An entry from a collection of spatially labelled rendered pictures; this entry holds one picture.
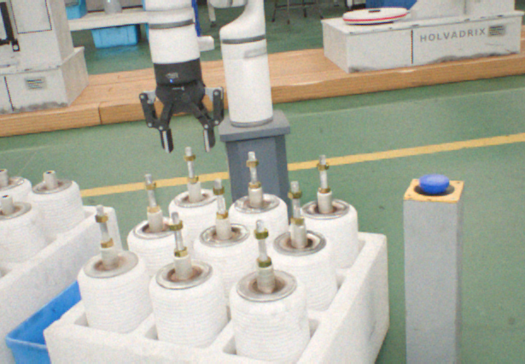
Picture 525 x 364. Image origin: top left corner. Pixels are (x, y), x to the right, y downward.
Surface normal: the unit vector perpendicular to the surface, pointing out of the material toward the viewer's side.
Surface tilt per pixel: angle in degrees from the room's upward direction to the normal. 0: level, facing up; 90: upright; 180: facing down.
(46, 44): 90
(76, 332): 0
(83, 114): 90
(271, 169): 90
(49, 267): 90
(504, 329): 0
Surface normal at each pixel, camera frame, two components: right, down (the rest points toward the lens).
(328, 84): 0.10, 0.34
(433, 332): -0.40, 0.36
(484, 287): -0.10, -0.93
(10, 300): 0.93, 0.04
